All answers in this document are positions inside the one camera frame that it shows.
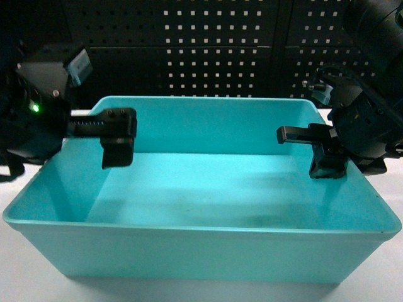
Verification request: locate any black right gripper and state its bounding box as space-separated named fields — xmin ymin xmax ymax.
xmin=276 ymin=76 xmax=397 ymax=179

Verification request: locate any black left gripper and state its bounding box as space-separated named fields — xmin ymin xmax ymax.
xmin=1 ymin=62 xmax=137 ymax=169

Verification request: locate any teal plastic bin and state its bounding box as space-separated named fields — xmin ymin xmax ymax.
xmin=3 ymin=96 xmax=401 ymax=283

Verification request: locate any black perforated back panel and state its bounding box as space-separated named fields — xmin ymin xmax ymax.
xmin=1 ymin=1 xmax=377 ymax=109

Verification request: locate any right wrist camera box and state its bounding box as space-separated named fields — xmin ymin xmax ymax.
xmin=309 ymin=83 xmax=333 ymax=106

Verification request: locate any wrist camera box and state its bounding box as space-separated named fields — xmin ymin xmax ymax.
xmin=65 ymin=48 xmax=93 ymax=87
xmin=309 ymin=83 xmax=333 ymax=106

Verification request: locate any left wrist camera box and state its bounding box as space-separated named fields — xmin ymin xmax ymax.
xmin=65 ymin=48 xmax=93 ymax=87

